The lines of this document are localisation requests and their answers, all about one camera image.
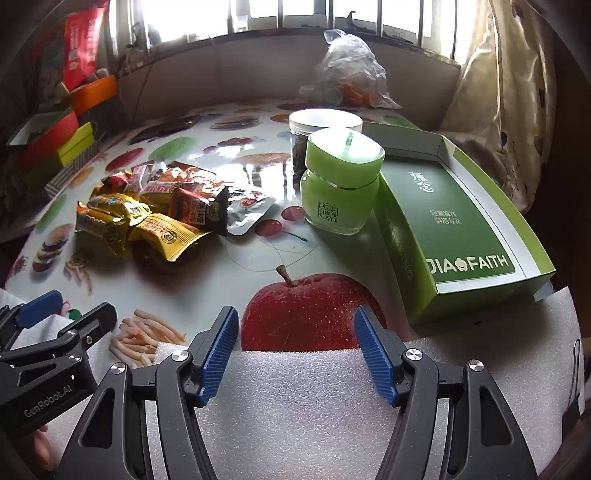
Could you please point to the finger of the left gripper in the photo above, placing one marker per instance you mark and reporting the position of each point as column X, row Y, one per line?
column 81, row 334
column 13, row 320

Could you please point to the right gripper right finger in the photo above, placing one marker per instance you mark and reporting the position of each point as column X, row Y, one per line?
column 408, row 380

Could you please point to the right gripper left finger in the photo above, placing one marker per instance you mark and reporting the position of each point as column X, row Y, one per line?
column 185, row 381

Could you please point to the long gold snack bar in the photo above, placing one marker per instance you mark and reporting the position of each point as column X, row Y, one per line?
column 110, row 218

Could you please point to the black red snack packet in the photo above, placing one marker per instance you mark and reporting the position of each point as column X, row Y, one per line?
column 206, row 211

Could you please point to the small yellow peanut candy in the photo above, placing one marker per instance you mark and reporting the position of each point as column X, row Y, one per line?
column 170, row 237

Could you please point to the yellow peanut crisp packet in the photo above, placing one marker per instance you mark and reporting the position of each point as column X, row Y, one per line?
column 116, row 183

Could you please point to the pink white nougat candy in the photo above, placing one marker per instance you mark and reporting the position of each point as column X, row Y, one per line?
column 141, row 175

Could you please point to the orange konjac snack pouch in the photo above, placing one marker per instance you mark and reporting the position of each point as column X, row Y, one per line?
column 160, row 188

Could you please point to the person's left hand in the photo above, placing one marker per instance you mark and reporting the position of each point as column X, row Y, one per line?
column 38, row 451

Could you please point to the white foam sheet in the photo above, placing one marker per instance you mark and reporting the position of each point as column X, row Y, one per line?
column 319, row 416

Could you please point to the green gift box tray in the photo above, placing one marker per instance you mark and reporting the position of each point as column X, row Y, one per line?
column 457, row 243

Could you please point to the black white striped box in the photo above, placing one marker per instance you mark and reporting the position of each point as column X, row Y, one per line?
column 78, row 157

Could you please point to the red dotted box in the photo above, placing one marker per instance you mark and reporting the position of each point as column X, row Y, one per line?
column 40, row 136

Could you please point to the yellow green box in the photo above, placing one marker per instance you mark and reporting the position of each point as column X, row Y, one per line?
column 82, row 139

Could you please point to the black smartphone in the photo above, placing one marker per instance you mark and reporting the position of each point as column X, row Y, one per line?
column 165, row 129

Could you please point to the green glass jar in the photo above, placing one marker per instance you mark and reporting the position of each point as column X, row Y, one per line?
column 340, row 184

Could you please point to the orange storage box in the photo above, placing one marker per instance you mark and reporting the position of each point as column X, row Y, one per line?
column 88, row 96

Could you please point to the clear jar white lid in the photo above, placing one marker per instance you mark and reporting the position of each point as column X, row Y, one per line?
column 317, row 127

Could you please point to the beige floral curtain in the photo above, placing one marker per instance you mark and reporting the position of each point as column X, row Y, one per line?
column 503, row 111

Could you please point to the red paper bag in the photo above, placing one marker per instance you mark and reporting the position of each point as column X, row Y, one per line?
column 81, row 41

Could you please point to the clear plastic bag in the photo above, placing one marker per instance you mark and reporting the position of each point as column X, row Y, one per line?
column 349, row 75

